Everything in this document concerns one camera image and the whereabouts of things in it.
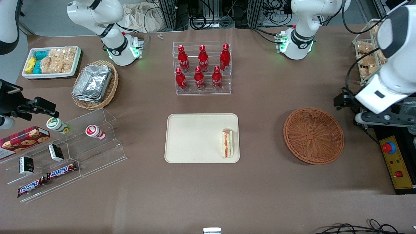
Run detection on clear bag of rice crackers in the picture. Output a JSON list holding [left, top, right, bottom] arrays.
[[40, 47, 77, 74]]

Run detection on yellow control box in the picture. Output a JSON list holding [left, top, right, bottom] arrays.
[[379, 135, 415, 190]]

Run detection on aluminium frame post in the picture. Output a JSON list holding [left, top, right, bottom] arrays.
[[159, 0, 189, 32], [248, 0, 264, 28]]

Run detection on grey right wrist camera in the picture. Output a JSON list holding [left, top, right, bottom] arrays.
[[0, 115, 16, 130]]

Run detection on wire rack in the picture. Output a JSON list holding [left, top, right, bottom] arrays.
[[352, 18, 389, 87]]

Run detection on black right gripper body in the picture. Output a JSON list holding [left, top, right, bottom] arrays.
[[0, 79, 32, 115]]

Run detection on stack of foil trays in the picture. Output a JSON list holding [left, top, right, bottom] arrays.
[[72, 65, 113, 103]]

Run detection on red emergency stop button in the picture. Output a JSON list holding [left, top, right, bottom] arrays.
[[382, 142, 397, 155]]

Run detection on black floor cable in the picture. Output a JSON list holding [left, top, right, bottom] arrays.
[[313, 219, 416, 234]]

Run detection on red cola bottle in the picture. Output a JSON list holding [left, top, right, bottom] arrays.
[[194, 66, 206, 91], [212, 66, 223, 91], [198, 45, 209, 73], [219, 43, 231, 72], [175, 67, 188, 92], [177, 45, 190, 73]]

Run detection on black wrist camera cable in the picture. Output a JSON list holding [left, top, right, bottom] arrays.
[[341, 48, 381, 98]]

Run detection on snickers chocolate bar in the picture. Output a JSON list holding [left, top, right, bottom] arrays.
[[17, 177, 48, 198], [46, 162, 79, 181]]

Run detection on white cloth bag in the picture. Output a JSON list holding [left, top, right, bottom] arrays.
[[122, 3, 165, 33]]

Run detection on green capped yogurt bottle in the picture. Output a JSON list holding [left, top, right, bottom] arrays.
[[46, 117, 72, 135]]

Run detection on clear acrylic bottle rack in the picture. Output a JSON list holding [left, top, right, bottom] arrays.
[[172, 41, 232, 96]]

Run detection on beige plastic tray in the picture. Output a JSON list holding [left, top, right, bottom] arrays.
[[164, 113, 241, 163]]

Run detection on white rectangular snack tray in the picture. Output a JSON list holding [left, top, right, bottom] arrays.
[[21, 46, 82, 79]]

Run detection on light wicker basket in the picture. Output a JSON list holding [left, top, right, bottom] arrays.
[[71, 60, 119, 111]]

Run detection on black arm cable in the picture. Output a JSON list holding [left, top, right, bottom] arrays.
[[341, 0, 390, 35]]

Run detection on triangular sandwich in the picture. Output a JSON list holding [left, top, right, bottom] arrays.
[[221, 128, 234, 159]]

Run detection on black base cable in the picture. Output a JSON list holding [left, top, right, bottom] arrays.
[[250, 27, 284, 45]]

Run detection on clear plastic container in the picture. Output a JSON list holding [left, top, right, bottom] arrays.
[[399, 100, 416, 135]]

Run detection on red capped yogurt bottle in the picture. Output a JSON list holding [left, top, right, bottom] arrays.
[[85, 125, 107, 141]]

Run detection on yellow snack box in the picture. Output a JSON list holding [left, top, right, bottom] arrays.
[[25, 57, 38, 74]]

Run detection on red plaid cookie box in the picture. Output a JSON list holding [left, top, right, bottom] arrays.
[[0, 126, 51, 160]]

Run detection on brown wicker basket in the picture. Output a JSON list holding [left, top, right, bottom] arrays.
[[283, 108, 345, 165]]

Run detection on coiled black cable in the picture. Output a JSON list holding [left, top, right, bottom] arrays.
[[190, 14, 208, 31]]

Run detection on clear acrylic stepped display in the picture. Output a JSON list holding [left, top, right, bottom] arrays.
[[0, 108, 128, 204]]

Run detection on packed crackers in rack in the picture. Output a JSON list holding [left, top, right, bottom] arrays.
[[355, 25, 388, 82]]

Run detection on small black white box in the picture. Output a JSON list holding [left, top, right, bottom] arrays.
[[48, 144, 65, 162], [19, 156, 35, 175]]

